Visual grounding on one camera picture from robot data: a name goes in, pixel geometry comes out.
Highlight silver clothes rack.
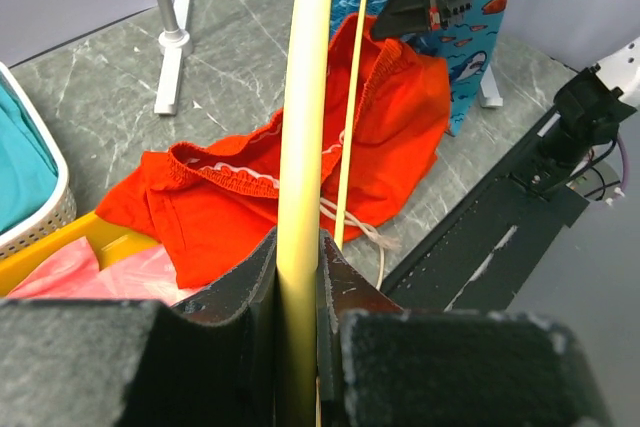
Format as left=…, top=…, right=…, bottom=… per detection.
left=142, top=0, right=505, bottom=117

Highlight yellow hanger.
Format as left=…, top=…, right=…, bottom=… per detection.
left=274, top=0, right=374, bottom=427

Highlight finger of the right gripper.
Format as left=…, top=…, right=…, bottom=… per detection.
left=371, top=0, right=430, bottom=40

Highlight orange shorts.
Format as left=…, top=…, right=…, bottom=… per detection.
left=96, top=16, right=450, bottom=288

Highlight yellow plastic tray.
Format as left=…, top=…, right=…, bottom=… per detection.
left=0, top=210, right=161, bottom=296

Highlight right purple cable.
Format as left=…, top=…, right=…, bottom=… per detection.
left=602, top=134, right=634, bottom=206

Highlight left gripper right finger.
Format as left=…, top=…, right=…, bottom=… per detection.
left=316, top=232, right=613, bottom=426

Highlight white perforated basket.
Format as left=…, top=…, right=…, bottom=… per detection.
left=1, top=65, right=77, bottom=260

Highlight pink patterned shorts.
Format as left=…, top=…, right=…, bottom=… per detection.
left=8, top=237, right=197, bottom=306

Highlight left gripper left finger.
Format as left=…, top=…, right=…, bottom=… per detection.
left=1, top=233, right=276, bottom=426

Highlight turquoise shark shorts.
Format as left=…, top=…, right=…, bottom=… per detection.
left=403, top=0, right=508, bottom=136

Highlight teal folded shorts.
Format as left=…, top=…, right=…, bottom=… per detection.
left=1, top=87, right=58, bottom=233

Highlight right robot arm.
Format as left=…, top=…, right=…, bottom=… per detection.
left=371, top=0, right=639, bottom=162

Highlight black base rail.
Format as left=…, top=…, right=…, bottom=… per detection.
left=382, top=114, right=594, bottom=311

